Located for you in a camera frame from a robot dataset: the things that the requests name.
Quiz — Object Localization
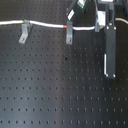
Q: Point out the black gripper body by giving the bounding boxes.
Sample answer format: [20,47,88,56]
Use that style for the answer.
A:
[96,0,128,12]

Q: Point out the short black gripper finger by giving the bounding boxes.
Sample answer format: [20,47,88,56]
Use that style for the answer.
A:
[95,11,106,32]

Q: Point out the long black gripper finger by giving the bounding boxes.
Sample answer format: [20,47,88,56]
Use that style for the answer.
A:
[104,4,116,79]

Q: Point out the white cable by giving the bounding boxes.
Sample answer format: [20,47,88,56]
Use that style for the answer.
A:
[0,18,128,32]

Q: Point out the black box with white label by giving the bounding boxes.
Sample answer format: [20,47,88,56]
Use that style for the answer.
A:
[66,0,89,20]

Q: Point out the middle grey cable clip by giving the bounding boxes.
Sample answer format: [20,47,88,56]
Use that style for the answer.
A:
[66,21,73,45]

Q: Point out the grey cable clip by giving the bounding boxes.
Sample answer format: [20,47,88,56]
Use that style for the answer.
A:
[66,21,73,45]
[19,20,31,44]

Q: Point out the left grey cable clip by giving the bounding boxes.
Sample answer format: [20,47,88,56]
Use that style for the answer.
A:
[19,20,31,44]

